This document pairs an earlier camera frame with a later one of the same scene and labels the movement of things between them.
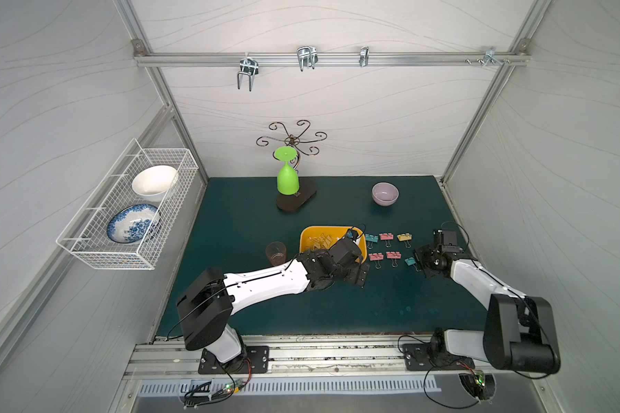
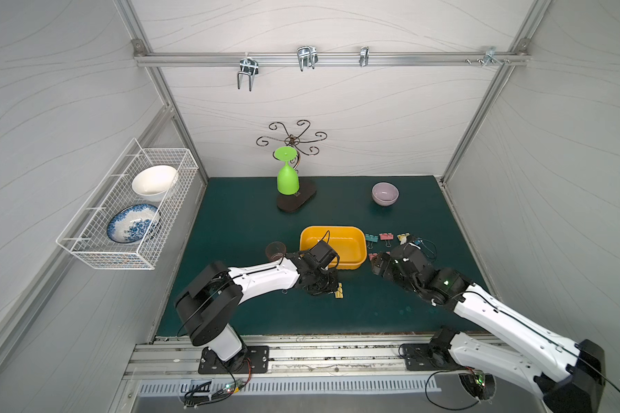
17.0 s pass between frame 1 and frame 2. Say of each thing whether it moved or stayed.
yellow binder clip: stayed
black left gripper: moved
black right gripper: moved
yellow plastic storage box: stayed
